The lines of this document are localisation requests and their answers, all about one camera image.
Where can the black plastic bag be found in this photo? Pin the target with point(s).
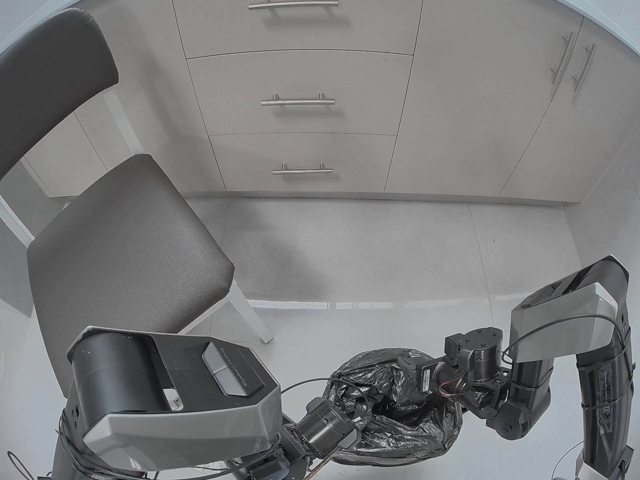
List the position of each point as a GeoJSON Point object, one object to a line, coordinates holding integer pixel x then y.
{"type": "Point", "coordinates": [390, 443]}

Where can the beige cabinet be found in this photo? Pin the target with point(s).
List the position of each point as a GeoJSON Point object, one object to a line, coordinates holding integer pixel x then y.
{"type": "Point", "coordinates": [300, 43]}

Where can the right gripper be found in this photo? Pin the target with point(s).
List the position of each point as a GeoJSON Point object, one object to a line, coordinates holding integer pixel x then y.
{"type": "Point", "coordinates": [430, 378]}

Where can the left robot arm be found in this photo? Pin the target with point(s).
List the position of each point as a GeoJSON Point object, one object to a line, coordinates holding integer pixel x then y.
{"type": "Point", "coordinates": [150, 368]}

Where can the dark grey padded chair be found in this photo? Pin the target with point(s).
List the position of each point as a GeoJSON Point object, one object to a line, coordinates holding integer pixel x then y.
{"type": "Point", "coordinates": [125, 228]}

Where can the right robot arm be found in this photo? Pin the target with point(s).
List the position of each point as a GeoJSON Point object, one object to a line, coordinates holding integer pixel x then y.
{"type": "Point", "coordinates": [560, 338]}

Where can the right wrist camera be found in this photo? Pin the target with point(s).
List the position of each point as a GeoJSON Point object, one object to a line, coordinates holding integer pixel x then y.
{"type": "Point", "coordinates": [456, 348]}

